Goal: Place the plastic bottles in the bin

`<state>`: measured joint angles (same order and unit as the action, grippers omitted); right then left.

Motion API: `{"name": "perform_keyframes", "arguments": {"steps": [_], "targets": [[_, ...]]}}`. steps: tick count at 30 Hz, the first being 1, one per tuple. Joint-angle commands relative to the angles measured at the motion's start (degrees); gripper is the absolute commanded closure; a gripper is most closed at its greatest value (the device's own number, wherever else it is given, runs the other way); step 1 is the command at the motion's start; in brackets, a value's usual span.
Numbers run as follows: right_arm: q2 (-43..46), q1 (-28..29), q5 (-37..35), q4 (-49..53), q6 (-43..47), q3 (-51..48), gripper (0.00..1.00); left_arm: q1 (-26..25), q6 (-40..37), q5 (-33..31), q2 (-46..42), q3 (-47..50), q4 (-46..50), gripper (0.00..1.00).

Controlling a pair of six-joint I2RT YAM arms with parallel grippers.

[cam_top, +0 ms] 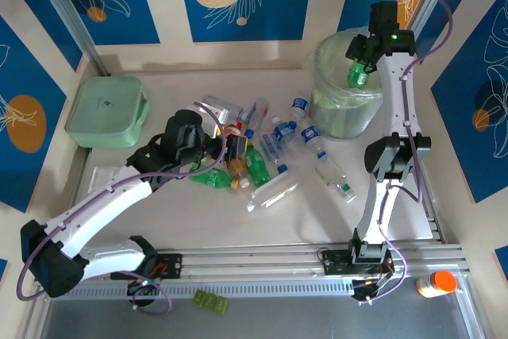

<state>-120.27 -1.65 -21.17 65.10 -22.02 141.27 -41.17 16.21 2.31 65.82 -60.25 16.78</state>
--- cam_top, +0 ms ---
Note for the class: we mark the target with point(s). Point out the mint green zip case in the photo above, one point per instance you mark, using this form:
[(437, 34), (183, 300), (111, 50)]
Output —
[(105, 110)]

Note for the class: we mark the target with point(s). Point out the green plastic tag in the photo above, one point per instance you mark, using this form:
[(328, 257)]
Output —
[(198, 299), (221, 304), (208, 301)]

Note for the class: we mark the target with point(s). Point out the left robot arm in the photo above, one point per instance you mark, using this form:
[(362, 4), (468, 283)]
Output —
[(99, 204)]

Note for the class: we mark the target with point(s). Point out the slim clear bottle blue cap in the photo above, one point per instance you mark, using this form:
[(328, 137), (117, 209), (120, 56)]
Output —
[(270, 150)]

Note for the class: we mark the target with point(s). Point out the orange snack pouch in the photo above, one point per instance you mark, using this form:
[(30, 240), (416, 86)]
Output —
[(232, 131)]

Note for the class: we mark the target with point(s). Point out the metal mesh waste bin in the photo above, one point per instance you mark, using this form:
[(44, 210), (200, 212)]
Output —
[(341, 116)]

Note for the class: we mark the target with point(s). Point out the blue label bottle white cap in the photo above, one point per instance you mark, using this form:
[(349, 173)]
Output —
[(283, 132)]

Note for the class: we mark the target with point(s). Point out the clear square plastic bottle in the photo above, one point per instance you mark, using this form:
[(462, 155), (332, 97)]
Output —
[(274, 190)]

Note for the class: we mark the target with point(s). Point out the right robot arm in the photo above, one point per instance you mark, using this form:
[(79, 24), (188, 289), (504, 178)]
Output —
[(399, 93)]

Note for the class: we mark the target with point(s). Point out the orange cap jar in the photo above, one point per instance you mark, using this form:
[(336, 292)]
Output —
[(438, 282)]

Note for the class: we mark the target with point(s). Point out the aluminium rail frame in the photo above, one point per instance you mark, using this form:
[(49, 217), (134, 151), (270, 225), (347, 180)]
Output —
[(254, 259)]

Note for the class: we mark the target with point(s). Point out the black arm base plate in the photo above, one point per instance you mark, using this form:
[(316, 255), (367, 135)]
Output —
[(335, 263), (170, 265)]

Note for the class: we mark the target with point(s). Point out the black arm base connector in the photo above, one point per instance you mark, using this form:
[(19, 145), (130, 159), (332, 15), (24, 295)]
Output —
[(145, 291), (371, 287)]

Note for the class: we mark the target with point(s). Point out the tea bottle red label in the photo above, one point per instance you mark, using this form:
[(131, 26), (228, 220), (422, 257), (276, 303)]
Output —
[(238, 170)]

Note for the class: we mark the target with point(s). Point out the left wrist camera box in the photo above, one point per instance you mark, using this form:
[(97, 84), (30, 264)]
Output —
[(220, 118)]

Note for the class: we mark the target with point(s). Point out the wide clear bottle blue cap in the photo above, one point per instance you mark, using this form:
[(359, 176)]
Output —
[(258, 112)]

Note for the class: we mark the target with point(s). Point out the green plastic bin liner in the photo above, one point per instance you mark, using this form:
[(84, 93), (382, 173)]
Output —
[(329, 77)]

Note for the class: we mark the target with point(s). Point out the grey metal shelf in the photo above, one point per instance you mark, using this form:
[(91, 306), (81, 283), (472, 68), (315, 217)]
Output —
[(278, 323)]

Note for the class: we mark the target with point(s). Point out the green soda bottle green cap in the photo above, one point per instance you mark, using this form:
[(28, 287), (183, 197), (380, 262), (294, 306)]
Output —
[(257, 166)]

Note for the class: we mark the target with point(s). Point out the green plastic bottle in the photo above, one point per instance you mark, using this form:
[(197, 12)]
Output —
[(357, 77)]

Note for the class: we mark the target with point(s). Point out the green bottle yellow cap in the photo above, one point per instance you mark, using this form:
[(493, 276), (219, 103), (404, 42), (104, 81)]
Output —
[(212, 178)]

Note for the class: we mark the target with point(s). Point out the Pepsi logo water bottle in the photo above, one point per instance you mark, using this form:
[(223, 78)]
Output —
[(310, 132)]

